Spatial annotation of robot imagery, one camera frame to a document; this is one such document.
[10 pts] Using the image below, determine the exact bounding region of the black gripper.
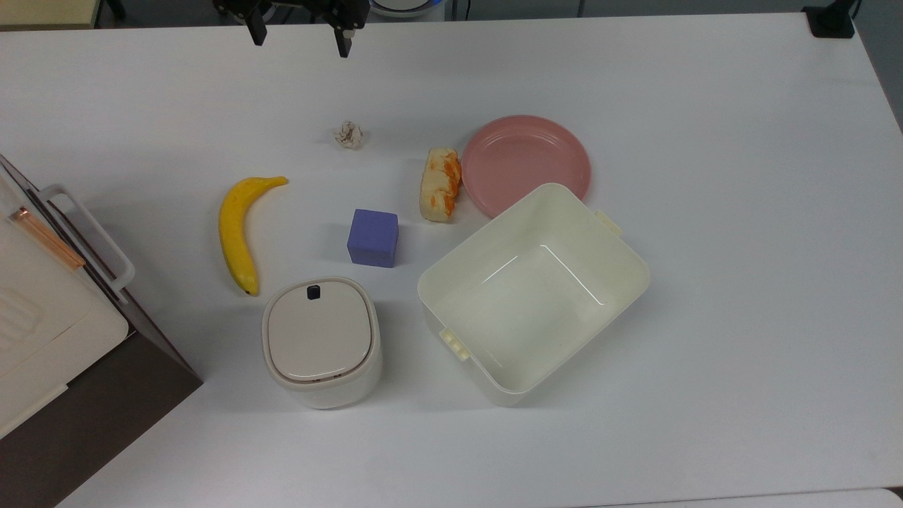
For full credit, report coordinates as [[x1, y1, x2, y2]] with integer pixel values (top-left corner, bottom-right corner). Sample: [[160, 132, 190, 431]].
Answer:
[[212, 0, 371, 59]]

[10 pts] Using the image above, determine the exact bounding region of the white trash can with lid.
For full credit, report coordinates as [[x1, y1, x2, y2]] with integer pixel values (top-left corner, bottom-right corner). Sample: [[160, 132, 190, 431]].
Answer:
[[262, 277, 383, 410]]

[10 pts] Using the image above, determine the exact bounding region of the orange white toy bread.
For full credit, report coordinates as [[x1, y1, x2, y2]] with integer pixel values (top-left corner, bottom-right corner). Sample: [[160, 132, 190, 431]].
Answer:
[[419, 147, 463, 223]]

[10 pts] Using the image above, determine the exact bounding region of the yellow banana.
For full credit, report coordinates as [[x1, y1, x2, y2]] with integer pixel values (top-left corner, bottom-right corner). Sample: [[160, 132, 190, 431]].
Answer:
[[218, 176, 289, 297]]

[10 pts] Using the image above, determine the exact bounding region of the purple cube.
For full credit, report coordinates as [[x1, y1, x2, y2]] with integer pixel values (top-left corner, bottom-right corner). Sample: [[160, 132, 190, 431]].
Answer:
[[346, 209, 399, 269]]

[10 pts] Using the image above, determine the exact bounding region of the pink plate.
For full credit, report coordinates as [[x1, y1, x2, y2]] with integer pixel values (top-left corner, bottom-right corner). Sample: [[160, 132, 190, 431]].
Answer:
[[461, 115, 592, 219]]

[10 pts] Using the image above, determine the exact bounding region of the beige background desk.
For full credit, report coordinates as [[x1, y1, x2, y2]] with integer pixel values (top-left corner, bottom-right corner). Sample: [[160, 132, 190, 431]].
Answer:
[[0, 0, 101, 30]]

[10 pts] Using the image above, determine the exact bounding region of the orange tape strip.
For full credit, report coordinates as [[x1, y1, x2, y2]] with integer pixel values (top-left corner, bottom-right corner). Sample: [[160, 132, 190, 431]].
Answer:
[[8, 206, 87, 270]]

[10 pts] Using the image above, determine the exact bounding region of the cream plastic storage bin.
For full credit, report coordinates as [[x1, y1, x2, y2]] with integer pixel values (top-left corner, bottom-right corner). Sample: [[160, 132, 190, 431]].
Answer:
[[417, 183, 650, 407]]

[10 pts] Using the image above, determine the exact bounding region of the cream plastic storage box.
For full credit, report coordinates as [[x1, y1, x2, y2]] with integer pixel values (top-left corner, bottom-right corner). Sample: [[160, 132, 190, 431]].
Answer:
[[0, 173, 131, 438]]

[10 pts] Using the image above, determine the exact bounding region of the dark brown wooden drawer cabinet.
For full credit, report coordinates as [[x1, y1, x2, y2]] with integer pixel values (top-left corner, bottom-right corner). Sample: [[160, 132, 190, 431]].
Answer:
[[0, 154, 204, 508]]

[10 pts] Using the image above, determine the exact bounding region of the black table clamp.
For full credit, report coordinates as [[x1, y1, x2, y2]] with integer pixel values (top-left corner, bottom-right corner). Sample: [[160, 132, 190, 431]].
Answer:
[[803, 0, 860, 40]]

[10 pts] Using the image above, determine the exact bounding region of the white drawer handle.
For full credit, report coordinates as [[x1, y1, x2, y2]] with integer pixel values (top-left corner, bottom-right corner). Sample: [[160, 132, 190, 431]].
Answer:
[[39, 183, 135, 294]]

